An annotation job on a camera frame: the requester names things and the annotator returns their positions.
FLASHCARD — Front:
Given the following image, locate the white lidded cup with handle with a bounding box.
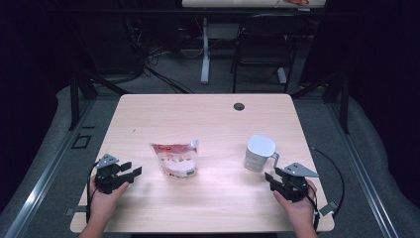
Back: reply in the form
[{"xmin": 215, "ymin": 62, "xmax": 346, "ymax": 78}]
[{"xmin": 243, "ymin": 134, "xmax": 280, "ymax": 174}]

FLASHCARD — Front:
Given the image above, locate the hand-held gripper black cable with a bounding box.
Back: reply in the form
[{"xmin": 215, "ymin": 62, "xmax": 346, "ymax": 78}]
[
  {"xmin": 85, "ymin": 161, "xmax": 100, "ymax": 224},
  {"xmin": 305, "ymin": 146, "xmax": 346, "ymax": 232}
]

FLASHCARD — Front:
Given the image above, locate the black metal stand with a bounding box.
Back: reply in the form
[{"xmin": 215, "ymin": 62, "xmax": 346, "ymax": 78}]
[
  {"xmin": 290, "ymin": 70, "xmax": 351, "ymax": 135},
  {"xmin": 67, "ymin": 70, "xmax": 130, "ymax": 132}
]

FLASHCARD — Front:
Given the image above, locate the right hand-held gripper black cable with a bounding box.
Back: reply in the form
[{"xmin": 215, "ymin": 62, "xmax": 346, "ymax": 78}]
[{"xmin": 305, "ymin": 146, "xmax": 346, "ymax": 232}]

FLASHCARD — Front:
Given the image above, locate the aluminium floor rail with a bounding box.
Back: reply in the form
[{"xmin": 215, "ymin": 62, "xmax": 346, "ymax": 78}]
[
  {"xmin": 325, "ymin": 98, "xmax": 400, "ymax": 238},
  {"xmin": 4, "ymin": 98, "xmax": 97, "ymax": 238}
]

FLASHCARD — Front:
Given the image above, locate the red and clear plastic pouch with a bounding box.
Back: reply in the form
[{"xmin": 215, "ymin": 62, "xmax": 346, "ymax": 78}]
[{"xmin": 150, "ymin": 139, "xmax": 200, "ymax": 180}]

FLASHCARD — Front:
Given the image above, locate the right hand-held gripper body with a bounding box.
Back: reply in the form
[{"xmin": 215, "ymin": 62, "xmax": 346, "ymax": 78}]
[{"xmin": 269, "ymin": 162, "xmax": 320, "ymax": 203}]

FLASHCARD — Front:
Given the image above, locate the white standing desk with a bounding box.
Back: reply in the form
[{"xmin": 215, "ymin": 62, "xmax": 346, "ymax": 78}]
[{"xmin": 181, "ymin": 0, "xmax": 326, "ymax": 85}]

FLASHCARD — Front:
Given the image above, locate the black folding chair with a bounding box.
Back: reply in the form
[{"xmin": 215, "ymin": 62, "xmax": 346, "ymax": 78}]
[{"xmin": 230, "ymin": 13, "xmax": 313, "ymax": 94}]

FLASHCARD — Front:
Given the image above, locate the black floor outlet frame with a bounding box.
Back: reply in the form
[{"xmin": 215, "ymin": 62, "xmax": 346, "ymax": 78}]
[{"xmin": 71, "ymin": 133, "xmax": 93, "ymax": 150}]

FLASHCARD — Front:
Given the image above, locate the grey cable clip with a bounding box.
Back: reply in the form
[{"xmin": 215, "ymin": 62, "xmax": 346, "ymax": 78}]
[
  {"xmin": 64, "ymin": 205, "xmax": 87, "ymax": 216},
  {"xmin": 318, "ymin": 200, "xmax": 340, "ymax": 217}
]

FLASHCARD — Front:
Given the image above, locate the person's right hand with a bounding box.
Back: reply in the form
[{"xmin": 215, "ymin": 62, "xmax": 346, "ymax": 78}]
[{"xmin": 272, "ymin": 179, "xmax": 319, "ymax": 226}]

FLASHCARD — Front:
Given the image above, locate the left hand-held gripper black cable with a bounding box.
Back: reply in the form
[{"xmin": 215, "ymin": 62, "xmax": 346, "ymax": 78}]
[{"xmin": 85, "ymin": 161, "xmax": 100, "ymax": 224}]

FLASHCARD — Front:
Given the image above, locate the person's left hand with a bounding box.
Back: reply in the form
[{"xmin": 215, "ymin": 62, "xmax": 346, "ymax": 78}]
[{"xmin": 88, "ymin": 175, "xmax": 131, "ymax": 219}]

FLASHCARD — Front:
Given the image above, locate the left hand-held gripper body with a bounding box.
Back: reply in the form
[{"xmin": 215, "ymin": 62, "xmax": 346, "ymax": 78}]
[{"xmin": 94, "ymin": 153, "xmax": 133, "ymax": 195}]

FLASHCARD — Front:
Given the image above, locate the tangle of black floor cables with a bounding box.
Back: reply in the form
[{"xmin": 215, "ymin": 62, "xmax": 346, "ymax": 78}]
[{"xmin": 123, "ymin": 13, "xmax": 196, "ymax": 95}]

